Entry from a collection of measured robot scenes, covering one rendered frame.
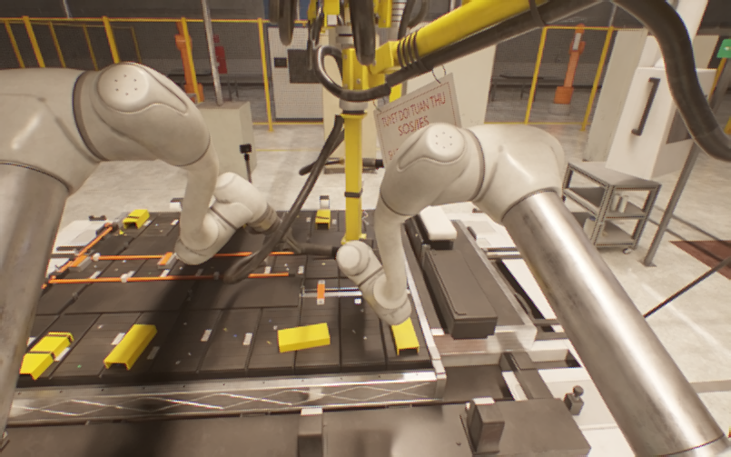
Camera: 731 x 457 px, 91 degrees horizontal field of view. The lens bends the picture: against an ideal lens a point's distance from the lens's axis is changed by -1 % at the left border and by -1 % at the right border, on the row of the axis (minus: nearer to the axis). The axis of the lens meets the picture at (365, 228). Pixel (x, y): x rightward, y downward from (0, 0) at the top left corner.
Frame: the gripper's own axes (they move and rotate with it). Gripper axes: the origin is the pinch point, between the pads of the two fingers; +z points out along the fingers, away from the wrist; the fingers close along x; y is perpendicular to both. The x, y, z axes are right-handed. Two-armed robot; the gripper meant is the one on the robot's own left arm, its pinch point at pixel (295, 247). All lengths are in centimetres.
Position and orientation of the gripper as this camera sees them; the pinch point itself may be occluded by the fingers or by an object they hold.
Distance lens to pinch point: 134.4
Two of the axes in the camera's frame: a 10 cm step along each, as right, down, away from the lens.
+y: 8.9, -0.9, -4.4
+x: 1.7, -8.3, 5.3
